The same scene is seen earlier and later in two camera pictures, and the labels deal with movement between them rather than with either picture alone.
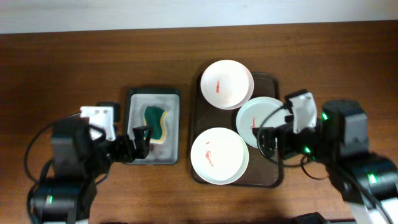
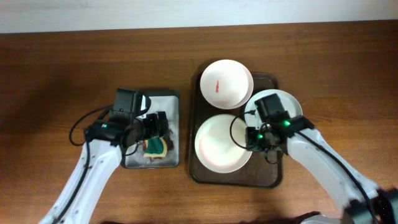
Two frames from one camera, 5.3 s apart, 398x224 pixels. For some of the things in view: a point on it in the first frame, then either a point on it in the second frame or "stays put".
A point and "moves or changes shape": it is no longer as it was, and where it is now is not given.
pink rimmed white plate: x=226 y=83 stays put
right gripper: x=286 y=135 → x=250 y=132
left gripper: x=126 y=155 → x=154 y=130
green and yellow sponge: x=156 y=120 moves or changes shape
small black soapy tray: x=159 y=109 stays put
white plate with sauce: x=219 y=155 moves or changes shape
